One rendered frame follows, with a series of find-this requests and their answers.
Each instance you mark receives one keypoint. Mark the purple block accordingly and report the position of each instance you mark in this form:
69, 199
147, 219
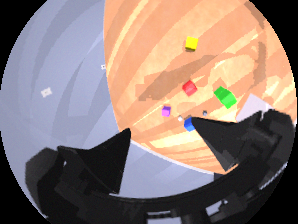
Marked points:
166, 111

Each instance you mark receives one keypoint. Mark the red block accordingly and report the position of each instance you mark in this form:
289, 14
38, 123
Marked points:
189, 88

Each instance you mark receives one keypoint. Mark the blue block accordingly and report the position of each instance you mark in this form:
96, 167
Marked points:
188, 125

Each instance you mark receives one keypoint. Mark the yellow block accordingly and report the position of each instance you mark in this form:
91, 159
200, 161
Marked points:
191, 43

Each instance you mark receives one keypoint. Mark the green block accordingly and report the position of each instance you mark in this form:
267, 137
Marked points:
227, 98
219, 91

